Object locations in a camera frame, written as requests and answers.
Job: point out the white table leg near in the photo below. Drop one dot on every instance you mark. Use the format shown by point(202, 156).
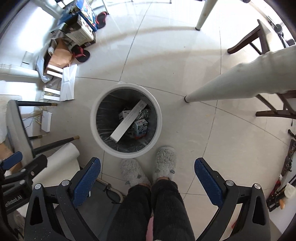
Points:
point(233, 84)

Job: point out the dark wooden chair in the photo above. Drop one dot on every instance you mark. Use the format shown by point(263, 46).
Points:
point(273, 71)

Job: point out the long white box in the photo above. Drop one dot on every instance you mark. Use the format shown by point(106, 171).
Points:
point(127, 121)

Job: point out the left black trouser leg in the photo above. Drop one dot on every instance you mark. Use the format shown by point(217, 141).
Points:
point(132, 218)

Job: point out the white power adapter box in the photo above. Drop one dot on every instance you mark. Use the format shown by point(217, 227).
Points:
point(46, 121)

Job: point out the black red flip-flop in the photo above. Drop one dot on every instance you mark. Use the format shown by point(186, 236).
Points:
point(80, 54)

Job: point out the small carton in bin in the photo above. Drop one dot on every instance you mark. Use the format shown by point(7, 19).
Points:
point(140, 128)

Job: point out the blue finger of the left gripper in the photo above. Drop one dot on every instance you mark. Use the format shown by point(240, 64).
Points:
point(11, 161)

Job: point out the right black trouser leg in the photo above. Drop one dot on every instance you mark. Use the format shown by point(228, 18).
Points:
point(171, 221)

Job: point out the grey upholstered chair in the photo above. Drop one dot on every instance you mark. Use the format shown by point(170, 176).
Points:
point(17, 135)

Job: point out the white rolled cloth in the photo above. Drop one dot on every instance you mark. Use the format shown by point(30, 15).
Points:
point(62, 165)

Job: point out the white flat paper sheet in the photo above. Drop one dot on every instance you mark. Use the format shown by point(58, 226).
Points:
point(68, 83)

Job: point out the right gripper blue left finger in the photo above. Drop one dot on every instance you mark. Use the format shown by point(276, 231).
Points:
point(72, 193)

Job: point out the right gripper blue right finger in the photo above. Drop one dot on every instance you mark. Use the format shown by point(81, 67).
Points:
point(221, 194)

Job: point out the right grey fluffy slipper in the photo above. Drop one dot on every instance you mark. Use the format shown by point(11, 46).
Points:
point(165, 163)

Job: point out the white table leg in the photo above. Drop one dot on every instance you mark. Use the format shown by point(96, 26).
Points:
point(233, 84)
point(207, 8)

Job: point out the black trouser leg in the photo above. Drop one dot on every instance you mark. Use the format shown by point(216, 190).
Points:
point(171, 221)
point(132, 218)

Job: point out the grey fluffy slipper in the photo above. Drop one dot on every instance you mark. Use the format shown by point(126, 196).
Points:
point(133, 173)
point(165, 163)

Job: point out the brown cardboard piece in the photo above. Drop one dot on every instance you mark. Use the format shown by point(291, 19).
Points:
point(58, 54)

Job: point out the white table leg far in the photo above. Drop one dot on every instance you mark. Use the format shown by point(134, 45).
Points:
point(207, 8)

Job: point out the white round trash bin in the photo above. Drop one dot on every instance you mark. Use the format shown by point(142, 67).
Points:
point(109, 110)

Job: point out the left grey fluffy slipper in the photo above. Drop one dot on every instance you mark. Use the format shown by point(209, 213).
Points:
point(133, 173)

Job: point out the white printed carton box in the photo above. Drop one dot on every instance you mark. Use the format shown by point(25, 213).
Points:
point(78, 30)

